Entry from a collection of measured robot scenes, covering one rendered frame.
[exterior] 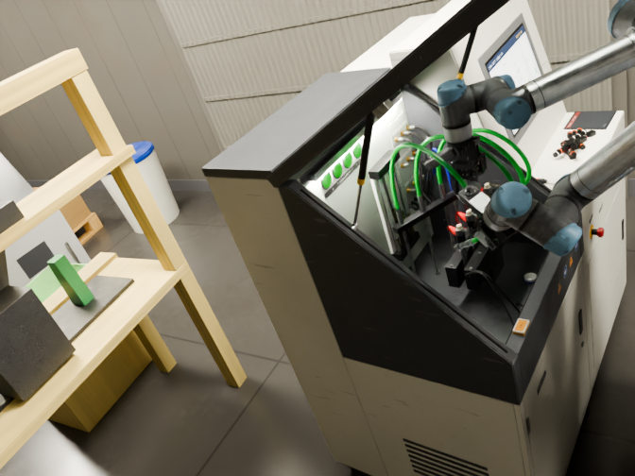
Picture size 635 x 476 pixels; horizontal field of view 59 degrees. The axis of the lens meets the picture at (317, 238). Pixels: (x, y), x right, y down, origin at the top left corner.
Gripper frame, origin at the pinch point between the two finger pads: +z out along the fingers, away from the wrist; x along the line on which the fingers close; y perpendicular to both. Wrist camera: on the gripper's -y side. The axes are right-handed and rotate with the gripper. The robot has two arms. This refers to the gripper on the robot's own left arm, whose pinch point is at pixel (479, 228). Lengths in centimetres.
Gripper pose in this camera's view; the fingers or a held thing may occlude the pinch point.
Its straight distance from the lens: 156.2
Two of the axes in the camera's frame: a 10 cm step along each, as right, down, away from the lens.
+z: 1.2, 2.1, 9.7
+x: 8.1, -5.9, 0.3
